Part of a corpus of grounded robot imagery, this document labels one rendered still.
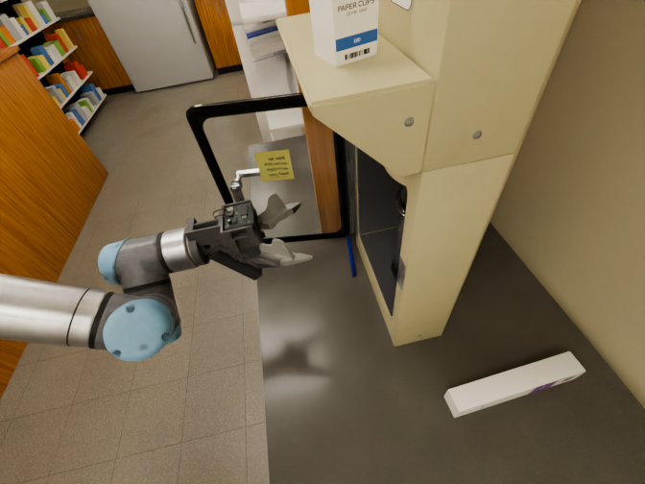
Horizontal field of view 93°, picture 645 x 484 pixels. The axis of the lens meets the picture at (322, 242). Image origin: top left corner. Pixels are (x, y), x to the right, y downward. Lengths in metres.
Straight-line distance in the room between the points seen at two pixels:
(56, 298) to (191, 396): 1.45
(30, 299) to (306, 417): 0.49
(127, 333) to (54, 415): 1.85
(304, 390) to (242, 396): 1.08
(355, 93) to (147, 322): 0.36
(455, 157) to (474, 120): 0.04
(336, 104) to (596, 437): 0.72
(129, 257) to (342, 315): 0.47
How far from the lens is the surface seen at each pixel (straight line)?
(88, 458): 2.08
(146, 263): 0.59
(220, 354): 1.91
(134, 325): 0.46
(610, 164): 0.78
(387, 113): 0.31
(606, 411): 0.84
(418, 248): 0.46
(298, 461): 0.70
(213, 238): 0.55
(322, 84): 0.33
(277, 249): 0.52
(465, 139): 0.37
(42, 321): 0.50
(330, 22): 0.35
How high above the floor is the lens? 1.63
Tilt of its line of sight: 48 degrees down
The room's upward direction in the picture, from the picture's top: 9 degrees counter-clockwise
